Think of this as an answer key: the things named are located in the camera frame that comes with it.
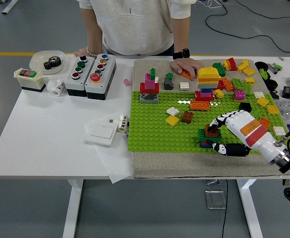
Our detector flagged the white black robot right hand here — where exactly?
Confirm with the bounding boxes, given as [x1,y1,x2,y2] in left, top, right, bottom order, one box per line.
[205,110,287,164]

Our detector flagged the person's right hand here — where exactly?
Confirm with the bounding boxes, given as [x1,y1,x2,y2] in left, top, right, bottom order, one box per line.
[74,47,90,58]

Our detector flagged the person's left hand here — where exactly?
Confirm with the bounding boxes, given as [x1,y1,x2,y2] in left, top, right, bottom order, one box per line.
[171,57,205,80]

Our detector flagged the orange long brick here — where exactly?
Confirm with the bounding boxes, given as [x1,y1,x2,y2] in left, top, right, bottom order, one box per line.
[189,101,211,112]
[258,117,271,129]
[221,77,235,92]
[180,70,196,80]

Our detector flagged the pink square brick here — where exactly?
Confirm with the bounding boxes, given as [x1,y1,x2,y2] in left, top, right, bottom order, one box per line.
[233,89,246,101]

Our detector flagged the brown square brick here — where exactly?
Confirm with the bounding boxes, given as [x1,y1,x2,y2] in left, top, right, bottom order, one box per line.
[204,123,221,137]
[181,111,195,124]

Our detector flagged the dark green long brick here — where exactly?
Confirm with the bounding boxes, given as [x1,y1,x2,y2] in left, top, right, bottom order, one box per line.
[197,128,222,143]

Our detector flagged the lime green long brick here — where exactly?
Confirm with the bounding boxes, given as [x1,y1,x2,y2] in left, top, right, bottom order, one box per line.
[250,108,264,119]

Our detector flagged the burger-shaped multicolour brick tower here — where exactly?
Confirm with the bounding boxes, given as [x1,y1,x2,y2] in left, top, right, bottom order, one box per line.
[194,65,222,102]

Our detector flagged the black square brick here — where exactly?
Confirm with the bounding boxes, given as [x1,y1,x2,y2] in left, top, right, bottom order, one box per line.
[238,102,252,113]

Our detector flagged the grey slope brick green top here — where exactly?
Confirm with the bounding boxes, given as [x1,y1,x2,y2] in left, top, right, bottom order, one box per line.
[163,72,175,91]

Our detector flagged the dark green chunky brick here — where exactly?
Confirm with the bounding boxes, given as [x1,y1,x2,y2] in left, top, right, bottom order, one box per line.
[213,61,227,77]

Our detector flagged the red pink grey brick tower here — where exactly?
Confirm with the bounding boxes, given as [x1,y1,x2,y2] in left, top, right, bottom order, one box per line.
[139,67,160,104]

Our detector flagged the red yellow orange curved bricks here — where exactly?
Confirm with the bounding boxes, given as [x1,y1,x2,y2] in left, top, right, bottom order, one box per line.
[223,57,238,72]

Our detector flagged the yellow brick pair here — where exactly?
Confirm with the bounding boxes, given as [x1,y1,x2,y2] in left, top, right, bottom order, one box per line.
[237,59,250,72]

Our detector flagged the green studded baseplate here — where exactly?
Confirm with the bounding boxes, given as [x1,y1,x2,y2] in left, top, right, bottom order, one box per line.
[127,90,288,155]

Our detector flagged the black wrist watch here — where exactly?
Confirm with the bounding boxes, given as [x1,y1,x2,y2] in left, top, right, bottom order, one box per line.
[172,48,190,60]

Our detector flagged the black metal gear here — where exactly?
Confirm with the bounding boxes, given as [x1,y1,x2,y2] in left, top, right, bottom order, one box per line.
[43,56,62,70]

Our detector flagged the grey four-button control box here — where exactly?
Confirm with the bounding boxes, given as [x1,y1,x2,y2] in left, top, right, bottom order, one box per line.
[64,55,96,97]

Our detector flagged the grey emergency-stop control box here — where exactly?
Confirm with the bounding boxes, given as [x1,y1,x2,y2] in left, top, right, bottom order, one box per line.
[84,53,117,101]

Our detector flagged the clear plastic bag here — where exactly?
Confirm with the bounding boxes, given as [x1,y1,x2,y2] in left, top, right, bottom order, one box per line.
[275,99,290,124]

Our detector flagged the lime green flat plate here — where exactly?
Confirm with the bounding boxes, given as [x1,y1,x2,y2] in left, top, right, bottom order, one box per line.
[241,81,253,96]
[231,78,244,90]

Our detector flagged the white plastic bowl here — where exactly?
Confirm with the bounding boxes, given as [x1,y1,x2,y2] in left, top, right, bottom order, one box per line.
[29,50,66,75]

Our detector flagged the white pipe tee fitting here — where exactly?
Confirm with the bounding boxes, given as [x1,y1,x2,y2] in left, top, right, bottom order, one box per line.
[47,78,65,96]

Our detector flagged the person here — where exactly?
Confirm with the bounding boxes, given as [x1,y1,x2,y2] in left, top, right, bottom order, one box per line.
[74,0,205,80]

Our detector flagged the black tape roll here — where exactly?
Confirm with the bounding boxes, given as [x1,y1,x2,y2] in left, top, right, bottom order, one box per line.
[255,61,269,71]

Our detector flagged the green and grey clip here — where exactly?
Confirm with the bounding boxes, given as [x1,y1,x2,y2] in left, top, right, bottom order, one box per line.
[268,62,283,74]

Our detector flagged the grey-brown mat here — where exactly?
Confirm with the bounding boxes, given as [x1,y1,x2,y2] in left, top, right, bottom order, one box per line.
[132,59,290,179]

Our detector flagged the white table leg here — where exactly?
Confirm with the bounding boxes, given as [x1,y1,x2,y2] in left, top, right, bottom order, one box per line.
[236,178,263,238]
[61,178,84,238]

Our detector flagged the white labelled tube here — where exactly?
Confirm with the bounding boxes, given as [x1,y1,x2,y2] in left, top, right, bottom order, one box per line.
[117,114,128,132]

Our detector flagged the white distant table foot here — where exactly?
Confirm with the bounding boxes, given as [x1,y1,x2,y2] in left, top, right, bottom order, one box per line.
[1,0,19,14]

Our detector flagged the white paper sheet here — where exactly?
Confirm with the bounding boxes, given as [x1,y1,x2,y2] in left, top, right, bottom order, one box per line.
[83,122,135,184]

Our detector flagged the beaded bracelet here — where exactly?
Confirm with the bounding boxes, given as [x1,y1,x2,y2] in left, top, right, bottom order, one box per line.
[86,46,98,59]

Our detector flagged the black ring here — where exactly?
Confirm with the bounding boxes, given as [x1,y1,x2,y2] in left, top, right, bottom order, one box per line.
[265,79,279,90]

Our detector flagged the cream red-green switch box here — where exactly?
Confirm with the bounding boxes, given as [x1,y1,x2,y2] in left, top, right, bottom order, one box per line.
[13,68,47,93]

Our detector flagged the long black floor cable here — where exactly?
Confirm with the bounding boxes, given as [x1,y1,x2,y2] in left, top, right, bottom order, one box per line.
[205,0,290,60]

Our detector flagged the white floor cable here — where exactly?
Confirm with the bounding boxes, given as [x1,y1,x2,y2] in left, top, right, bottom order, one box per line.
[196,0,224,8]

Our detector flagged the black power cable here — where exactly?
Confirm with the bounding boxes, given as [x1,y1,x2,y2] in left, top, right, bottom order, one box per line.
[221,178,229,238]

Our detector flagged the white wall switch plate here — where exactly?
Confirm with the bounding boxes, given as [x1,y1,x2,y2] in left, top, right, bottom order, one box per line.
[85,123,117,147]

